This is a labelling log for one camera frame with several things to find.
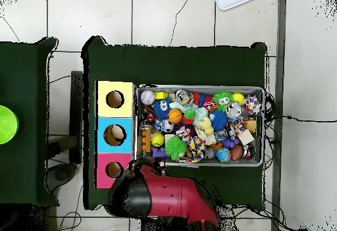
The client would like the wooden box with three holes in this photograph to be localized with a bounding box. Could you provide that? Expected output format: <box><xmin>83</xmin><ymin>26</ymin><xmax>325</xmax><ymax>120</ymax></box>
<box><xmin>94</xmin><ymin>80</ymin><xmax>136</xmax><ymax>190</ymax></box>

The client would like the green spiky ball with eyes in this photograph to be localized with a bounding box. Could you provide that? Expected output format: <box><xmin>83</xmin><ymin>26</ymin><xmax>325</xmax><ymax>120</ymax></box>
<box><xmin>212</xmin><ymin>91</ymin><xmax>235</xmax><ymax>112</ymax></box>

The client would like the yellow foam ball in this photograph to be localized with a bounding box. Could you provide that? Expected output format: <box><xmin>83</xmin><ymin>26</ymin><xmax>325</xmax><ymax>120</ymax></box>
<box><xmin>232</xmin><ymin>91</ymin><xmax>246</xmax><ymax>105</ymax></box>

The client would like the side table with green cloth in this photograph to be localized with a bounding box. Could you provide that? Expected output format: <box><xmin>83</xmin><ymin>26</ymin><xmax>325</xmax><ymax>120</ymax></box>
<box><xmin>0</xmin><ymin>37</ymin><xmax>60</xmax><ymax>207</ymax></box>

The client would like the wire mesh bin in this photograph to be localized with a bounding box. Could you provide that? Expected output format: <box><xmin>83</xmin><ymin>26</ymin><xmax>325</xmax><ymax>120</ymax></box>
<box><xmin>134</xmin><ymin>84</ymin><xmax>265</xmax><ymax>168</ymax></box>

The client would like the blue spiky ball with eyes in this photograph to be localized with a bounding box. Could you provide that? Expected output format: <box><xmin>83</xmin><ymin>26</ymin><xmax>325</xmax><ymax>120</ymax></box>
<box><xmin>153</xmin><ymin>97</ymin><xmax>172</xmax><ymax>120</ymax></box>

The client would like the crushed black red can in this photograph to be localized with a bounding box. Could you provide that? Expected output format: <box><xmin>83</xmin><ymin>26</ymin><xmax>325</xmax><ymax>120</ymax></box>
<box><xmin>143</xmin><ymin>111</ymin><xmax>157</xmax><ymax>124</ymax></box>

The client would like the white baseball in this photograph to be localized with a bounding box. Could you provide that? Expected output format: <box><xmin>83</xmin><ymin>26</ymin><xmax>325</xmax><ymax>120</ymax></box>
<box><xmin>140</xmin><ymin>90</ymin><xmax>156</xmax><ymax>106</ymax></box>

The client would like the crushed silver drink can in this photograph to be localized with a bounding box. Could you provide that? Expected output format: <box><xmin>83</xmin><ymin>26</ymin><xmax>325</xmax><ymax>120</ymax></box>
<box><xmin>174</xmin><ymin>89</ymin><xmax>194</xmax><ymax>105</ymax></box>

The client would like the globe print ball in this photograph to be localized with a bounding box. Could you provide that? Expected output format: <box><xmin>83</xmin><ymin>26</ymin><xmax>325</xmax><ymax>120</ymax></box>
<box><xmin>215</xmin><ymin>147</ymin><xmax>232</xmax><ymax>163</ymax></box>

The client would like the plain green spiky ball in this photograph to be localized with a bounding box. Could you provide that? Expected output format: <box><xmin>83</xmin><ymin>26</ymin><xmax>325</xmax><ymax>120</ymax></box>
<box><xmin>165</xmin><ymin>135</ymin><xmax>188</xmax><ymax>161</ymax></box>

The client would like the small orange basketball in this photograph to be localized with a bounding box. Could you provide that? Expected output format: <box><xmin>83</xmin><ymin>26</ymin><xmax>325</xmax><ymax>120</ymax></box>
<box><xmin>167</xmin><ymin>108</ymin><xmax>183</xmax><ymax>124</ymax></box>

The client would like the bright green bowl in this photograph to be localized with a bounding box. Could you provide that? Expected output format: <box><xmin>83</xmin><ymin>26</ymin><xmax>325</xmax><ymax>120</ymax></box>
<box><xmin>0</xmin><ymin>105</ymin><xmax>20</xmax><ymax>145</ymax></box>

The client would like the black cable on floor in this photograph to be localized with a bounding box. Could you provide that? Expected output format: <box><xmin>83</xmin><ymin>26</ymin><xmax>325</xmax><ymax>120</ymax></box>
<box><xmin>265</xmin><ymin>114</ymin><xmax>337</xmax><ymax>123</ymax></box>

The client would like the black stand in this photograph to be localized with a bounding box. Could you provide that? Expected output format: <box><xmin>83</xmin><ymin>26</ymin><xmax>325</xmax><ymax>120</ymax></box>
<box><xmin>47</xmin><ymin>70</ymin><xmax>84</xmax><ymax>190</ymax></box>

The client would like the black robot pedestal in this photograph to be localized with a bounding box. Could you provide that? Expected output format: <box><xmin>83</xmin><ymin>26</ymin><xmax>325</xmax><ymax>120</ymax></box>
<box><xmin>140</xmin><ymin>216</ymin><xmax>190</xmax><ymax>231</ymax></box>

